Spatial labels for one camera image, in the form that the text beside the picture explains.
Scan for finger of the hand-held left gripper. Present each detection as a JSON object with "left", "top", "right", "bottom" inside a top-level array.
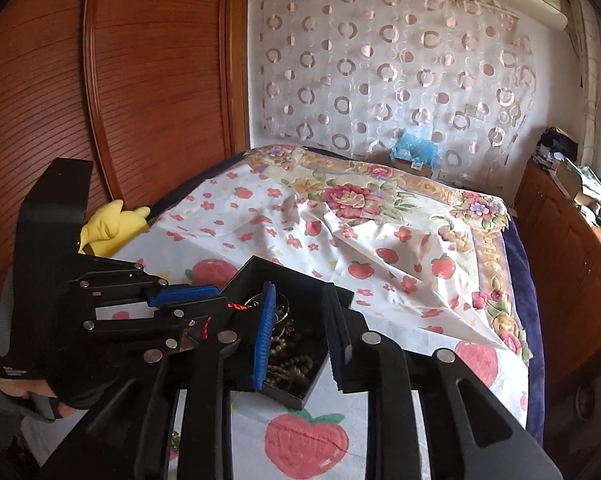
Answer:
[
  {"left": 78, "top": 259, "right": 222, "bottom": 312},
  {"left": 82, "top": 305, "right": 218, "bottom": 357}
]

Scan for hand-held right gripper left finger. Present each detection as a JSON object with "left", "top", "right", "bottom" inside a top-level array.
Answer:
[{"left": 40, "top": 281, "right": 280, "bottom": 480}]

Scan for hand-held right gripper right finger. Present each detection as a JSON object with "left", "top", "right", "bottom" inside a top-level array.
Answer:
[{"left": 321, "top": 282, "right": 565, "bottom": 480}]

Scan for dark bead bracelet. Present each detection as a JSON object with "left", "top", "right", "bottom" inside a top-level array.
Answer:
[{"left": 265, "top": 325, "right": 327, "bottom": 387}]

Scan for silver keyring chain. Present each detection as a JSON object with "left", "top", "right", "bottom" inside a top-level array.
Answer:
[{"left": 245, "top": 294, "right": 295, "bottom": 332}]

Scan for red braided cord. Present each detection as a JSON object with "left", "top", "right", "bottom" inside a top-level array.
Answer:
[{"left": 198, "top": 300, "right": 250, "bottom": 342}]

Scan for black square box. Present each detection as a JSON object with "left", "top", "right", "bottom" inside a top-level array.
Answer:
[{"left": 219, "top": 255, "right": 354, "bottom": 412}]

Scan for person's left hand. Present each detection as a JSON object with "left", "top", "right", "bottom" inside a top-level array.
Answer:
[{"left": 0, "top": 375, "right": 84, "bottom": 422}]

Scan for yellow plush toy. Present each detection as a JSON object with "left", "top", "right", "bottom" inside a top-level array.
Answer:
[{"left": 78, "top": 200, "right": 152, "bottom": 256}]

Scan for floral blanket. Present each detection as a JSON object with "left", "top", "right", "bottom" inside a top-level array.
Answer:
[{"left": 230, "top": 144, "right": 535, "bottom": 361}]

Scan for wooden slatted wardrobe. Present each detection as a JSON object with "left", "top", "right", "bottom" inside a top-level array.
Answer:
[{"left": 0, "top": 0, "right": 252, "bottom": 313}]

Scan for small brown box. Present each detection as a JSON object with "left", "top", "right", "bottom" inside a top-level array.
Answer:
[{"left": 394, "top": 157, "right": 434, "bottom": 179}]

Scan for dark blue mattress cover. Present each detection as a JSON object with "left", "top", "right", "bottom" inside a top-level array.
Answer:
[{"left": 500, "top": 210, "right": 547, "bottom": 443}]

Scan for blue gift bag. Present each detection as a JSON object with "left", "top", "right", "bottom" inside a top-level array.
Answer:
[{"left": 390, "top": 129, "right": 442, "bottom": 167}]

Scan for wooden cabinet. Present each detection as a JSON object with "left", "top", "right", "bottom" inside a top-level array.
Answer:
[{"left": 511, "top": 157, "right": 601, "bottom": 413}]

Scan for cardboard box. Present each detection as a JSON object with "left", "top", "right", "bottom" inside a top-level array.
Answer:
[{"left": 549, "top": 157, "right": 585, "bottom": 197}]

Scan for dark pile of clothes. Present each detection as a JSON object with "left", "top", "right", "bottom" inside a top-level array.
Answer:
[{"left": 535, "top": 127, "right": 579, "bottom": 167}]

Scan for white window curtain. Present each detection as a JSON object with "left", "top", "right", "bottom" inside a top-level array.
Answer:
[{"left": 566, "top": 0, "right": 601, "bottom": 167}]

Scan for circle pattern wall curtain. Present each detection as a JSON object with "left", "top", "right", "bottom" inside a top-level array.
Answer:
[{"left": 249, "top": 0, "right": 539, "bottom": 182}]

